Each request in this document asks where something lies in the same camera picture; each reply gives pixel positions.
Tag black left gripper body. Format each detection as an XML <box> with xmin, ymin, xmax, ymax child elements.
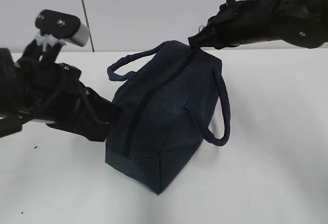
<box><xmin>17</xmin><ymin>57</ymin><xmax>110</xmax><ymax>141</ymax></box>

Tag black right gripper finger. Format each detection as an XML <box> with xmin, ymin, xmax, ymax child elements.
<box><xmin>188</xmin><ymin>28</ymin><xmax>215</xmax><ymax>50</ymax></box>

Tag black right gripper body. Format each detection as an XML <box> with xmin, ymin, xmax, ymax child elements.
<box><xmin>204</xmin><ymin>0</ymin><xmax>274</xmax><ymax>49</ymax></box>

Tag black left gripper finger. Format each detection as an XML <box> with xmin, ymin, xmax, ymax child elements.
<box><xmin>97</xmin><ymin>98</ymin><xmax>120</xmax><ymax>132</ymax></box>

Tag dark navy insulated lunch bag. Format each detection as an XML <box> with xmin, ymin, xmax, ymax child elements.
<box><xmin>105</xmin><ymin>40</ymin><xmax>231</xmax><ymax>194</ymax></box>

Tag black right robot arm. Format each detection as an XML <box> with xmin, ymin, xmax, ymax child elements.
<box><xmin>188</xmin><ymin>0</ymin><xmax>327</xmax><ymax>50</ymax></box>

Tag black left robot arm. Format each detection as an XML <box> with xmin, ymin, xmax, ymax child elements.
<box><xmin>1</xmin><ymin>48</ymin><xmax>121</xmax><ymax>142</ymax></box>

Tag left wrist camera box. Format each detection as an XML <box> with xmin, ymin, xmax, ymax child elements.
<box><xmin>35</xmin><ymin>9</ymin><xmax>90</xmax><ymax>47</ymax></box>

